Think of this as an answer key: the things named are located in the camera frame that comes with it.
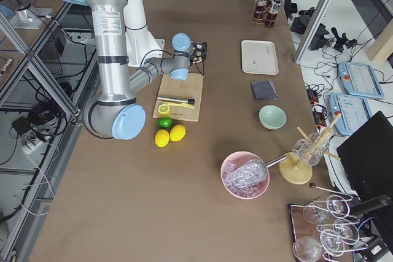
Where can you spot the green bowl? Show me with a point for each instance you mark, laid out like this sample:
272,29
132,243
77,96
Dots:
272,117

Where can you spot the blue teach pendant far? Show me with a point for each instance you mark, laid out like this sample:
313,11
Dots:
360,79

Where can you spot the cream rabbit tray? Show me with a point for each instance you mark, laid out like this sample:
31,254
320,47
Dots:
259,57

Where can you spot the metal ice scoop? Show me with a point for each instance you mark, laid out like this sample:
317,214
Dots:
253,172

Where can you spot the green lime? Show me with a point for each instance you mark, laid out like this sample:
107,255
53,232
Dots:
165,122

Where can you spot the aluminium frame post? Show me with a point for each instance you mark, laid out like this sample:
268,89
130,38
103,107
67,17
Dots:
311,30

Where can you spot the tea bottle front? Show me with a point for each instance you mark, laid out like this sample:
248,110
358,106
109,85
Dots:
272,13

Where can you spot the yellow lemon far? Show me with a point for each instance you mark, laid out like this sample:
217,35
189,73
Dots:
177,133

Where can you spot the wine glass rack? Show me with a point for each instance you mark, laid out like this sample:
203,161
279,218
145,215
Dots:
324,229

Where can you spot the glass mug on stand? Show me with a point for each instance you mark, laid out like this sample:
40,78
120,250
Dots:
311,149

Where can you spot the half lemon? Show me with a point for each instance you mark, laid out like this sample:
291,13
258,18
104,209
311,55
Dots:
163,109

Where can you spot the copper wire bottle rack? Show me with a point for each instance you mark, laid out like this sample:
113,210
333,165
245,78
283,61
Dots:
258,18

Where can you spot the yellow lemon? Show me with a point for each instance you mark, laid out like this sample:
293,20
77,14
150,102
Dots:
177,133
161,138

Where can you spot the yellow lemon near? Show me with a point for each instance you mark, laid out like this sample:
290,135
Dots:
161,138

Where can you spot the tea bottle back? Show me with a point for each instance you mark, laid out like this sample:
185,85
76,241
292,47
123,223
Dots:
260,6

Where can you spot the bamboo cutting board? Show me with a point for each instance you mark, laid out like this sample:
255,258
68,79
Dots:
189,88

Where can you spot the yellow plastic knife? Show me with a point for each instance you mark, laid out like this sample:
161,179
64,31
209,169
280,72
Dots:
185,105

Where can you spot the black monitor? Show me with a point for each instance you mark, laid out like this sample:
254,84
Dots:
366,157

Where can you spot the blue teach pendant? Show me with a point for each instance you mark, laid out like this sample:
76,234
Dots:
360,79
354,112

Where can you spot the pink ice bowl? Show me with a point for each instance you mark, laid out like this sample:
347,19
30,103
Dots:
232,163

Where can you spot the grey folded cloth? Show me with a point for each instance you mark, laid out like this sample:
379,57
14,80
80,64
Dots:
264,90

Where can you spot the tea bottle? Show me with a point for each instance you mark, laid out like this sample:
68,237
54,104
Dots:
272,13
260,6

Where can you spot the blue teach pendant near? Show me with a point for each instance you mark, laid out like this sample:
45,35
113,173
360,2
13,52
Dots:
354,112

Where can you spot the wooden cup tree stand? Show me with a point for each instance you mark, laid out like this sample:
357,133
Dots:
293,170

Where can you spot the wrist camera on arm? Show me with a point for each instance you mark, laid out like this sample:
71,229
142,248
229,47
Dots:
199,52

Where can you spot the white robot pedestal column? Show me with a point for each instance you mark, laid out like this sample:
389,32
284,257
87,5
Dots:
140,43

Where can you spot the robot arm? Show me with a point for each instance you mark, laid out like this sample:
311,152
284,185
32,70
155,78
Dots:
128,61
22,14

